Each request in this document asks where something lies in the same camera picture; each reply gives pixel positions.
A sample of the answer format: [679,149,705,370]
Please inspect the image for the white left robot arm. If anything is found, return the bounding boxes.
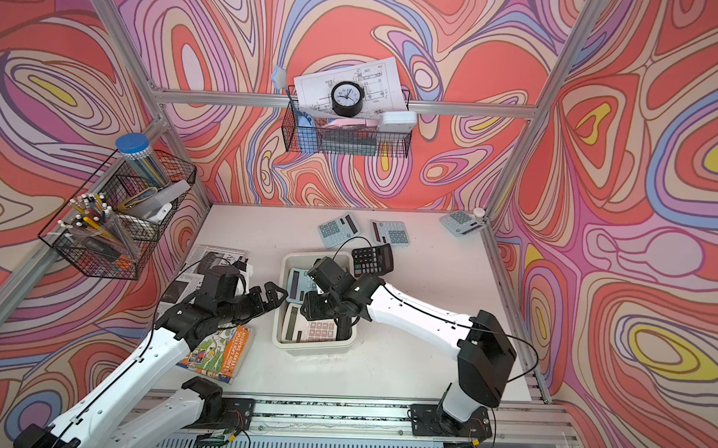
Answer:
[13,266,288,448]

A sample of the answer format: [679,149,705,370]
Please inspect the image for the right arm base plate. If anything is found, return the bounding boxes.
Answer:
[407,404,494,442]

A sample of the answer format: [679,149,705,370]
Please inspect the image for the blue calculator far corner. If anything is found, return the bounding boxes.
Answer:
[439,210,484,238]

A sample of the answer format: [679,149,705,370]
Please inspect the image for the colourful children's book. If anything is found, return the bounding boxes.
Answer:
[176,326,254,384]

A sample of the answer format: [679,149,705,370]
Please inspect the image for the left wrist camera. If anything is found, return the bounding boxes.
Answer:
[200,263,249,302]

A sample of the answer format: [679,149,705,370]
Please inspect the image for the black wire basket left wall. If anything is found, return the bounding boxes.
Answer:
[38,157,188,280]

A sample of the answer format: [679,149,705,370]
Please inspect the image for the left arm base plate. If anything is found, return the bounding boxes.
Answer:
[183,397,256,431]

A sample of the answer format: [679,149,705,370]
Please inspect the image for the pink calculator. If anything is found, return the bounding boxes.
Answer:
[280,304,338,344]

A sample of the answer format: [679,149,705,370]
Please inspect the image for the clear cup of pencils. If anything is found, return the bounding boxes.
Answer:
[58,193,142,265]

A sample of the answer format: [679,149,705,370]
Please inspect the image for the black round clock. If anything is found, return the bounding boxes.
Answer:
[330,81,365,118]

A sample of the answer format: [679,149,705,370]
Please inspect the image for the black calculator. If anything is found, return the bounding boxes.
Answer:
[351,244,395,277]

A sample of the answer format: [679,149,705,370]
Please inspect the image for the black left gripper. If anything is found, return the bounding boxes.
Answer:
[213,277,289,330]

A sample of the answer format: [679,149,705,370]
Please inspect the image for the newspaper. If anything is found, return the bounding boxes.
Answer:
[156,244,249,317]

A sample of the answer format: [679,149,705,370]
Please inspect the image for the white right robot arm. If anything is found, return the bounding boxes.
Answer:
[301,274,517,423]

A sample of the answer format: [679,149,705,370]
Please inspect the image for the small blue calculator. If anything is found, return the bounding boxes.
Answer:
[286,268,321,305]

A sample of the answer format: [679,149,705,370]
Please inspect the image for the white box in basket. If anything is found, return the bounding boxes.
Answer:
[377,111,418,134]

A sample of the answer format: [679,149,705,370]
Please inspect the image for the cream plastic storage box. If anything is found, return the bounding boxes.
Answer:
[272,252,357,357]

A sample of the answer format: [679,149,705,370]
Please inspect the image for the black wire basket wall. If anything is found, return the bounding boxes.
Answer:
[281,85,412,158]
[38,157,188,280]

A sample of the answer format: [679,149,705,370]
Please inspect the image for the blue lid pencil jar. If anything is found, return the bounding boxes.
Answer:
[115,132,170,189]

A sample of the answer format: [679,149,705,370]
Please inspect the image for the grey stapler in basket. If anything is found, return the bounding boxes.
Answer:
[124,180,191,223]

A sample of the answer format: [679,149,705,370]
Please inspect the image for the black wire basket back wall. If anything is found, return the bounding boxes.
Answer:
[281,85,412,158]

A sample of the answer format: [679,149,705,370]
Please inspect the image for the white paper drawing sheet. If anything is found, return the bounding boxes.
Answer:
[294,58,407,120]

